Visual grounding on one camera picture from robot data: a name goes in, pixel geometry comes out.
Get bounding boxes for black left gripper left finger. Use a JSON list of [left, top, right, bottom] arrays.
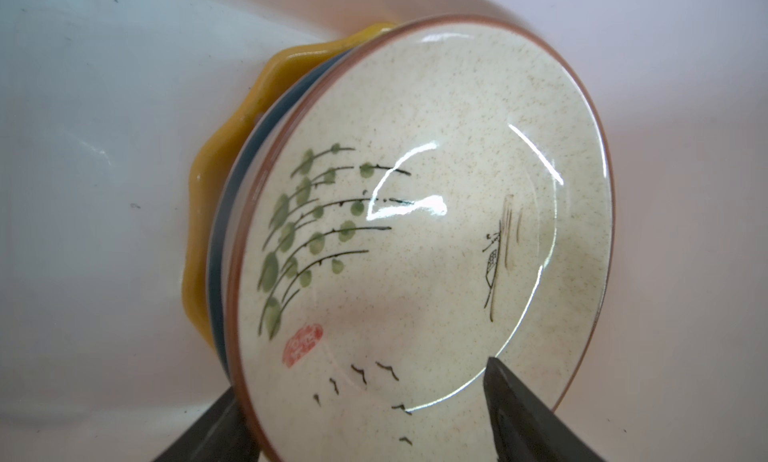
[[155, 387, 261, 462]]

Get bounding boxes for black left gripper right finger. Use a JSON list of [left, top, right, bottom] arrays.
[[483, 357, 602, 462]]

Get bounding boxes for cream plate with plant drawing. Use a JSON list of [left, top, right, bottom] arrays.
[[225, 16, 614, 461]]

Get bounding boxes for yellow polka dot plate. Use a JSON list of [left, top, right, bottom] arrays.
[[181, 22, 396, 347]]

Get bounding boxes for white plate with black ring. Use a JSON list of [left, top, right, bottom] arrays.
[[205, 52, 347, 376]]

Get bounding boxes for white plastic bin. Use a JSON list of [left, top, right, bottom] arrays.
[[1, 0, 767, 461]]

